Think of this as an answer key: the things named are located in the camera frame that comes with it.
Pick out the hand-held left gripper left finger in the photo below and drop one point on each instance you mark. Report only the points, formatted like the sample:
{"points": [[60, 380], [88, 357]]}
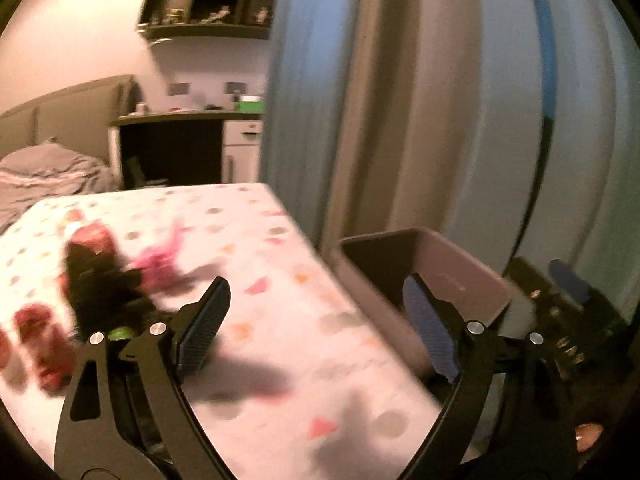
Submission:
{"points": [[202, 332]]}

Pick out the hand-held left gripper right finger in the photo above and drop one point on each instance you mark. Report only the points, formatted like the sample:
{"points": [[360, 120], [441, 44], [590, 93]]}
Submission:
{"points": [[432, 332]]}

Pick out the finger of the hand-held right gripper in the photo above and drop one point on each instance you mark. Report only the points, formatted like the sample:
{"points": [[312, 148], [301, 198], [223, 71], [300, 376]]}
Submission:
{"points": [[567, 280]]}

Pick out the grey plastic waste bin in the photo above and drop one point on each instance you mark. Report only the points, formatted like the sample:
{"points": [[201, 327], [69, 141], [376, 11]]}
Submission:
{"points": [[465, 270]]}

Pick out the orange print paper cup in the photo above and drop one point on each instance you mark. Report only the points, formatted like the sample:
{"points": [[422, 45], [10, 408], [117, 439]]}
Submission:
{"points": [[45, 350]]}

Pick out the person's right forearm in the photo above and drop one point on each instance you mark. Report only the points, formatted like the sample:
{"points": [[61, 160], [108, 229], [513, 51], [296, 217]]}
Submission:
{"points": [[590, 435]]}

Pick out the pink plastic bag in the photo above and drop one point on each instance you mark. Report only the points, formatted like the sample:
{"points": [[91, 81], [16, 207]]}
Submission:
{"points": [[160, 265]]}

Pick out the black and red garment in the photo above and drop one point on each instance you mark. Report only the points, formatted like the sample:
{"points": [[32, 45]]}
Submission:
{"points": [[95, 280]]}

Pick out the pale grey curtain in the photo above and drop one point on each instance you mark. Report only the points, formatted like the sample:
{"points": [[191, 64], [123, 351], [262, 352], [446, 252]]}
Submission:
{"points": [[500, 135]]}

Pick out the white and red paper cup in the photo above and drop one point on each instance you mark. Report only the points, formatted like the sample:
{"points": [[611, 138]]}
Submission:
{"points": [[75, 221]]}

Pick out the white drawer cabinet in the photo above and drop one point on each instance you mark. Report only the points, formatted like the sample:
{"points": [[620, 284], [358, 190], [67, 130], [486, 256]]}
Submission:
{"points": [[242, 152]]}

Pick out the dark desk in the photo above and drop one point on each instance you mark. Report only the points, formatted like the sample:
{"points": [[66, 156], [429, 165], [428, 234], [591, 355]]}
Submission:
{"points": [[170, 117]]}

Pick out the grey striped bedding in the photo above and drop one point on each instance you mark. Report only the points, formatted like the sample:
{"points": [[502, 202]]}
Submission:
{"points": [[50, 170]]}

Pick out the beige curtain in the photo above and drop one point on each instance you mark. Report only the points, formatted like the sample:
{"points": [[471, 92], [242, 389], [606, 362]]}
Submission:
{"points": [[400, 110]]}

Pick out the green box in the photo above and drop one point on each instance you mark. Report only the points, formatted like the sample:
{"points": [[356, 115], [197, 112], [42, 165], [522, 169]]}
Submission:
{"points": [[250, 105]]}

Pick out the beige bed headboard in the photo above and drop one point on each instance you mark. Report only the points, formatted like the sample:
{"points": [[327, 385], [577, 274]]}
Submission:
{"points": [[65, 115]]}

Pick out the blue curtain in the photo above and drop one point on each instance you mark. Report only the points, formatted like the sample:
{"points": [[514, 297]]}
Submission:
{"points": [[300, 85]]}

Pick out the grey wall socket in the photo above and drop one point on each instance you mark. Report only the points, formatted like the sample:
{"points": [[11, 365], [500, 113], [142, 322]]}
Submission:
{"points": [[233, 87], [179, 89]]}

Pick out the dark wall shelf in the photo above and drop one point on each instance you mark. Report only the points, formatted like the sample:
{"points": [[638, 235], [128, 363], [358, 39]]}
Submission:
{"points": [[210, 32]]}

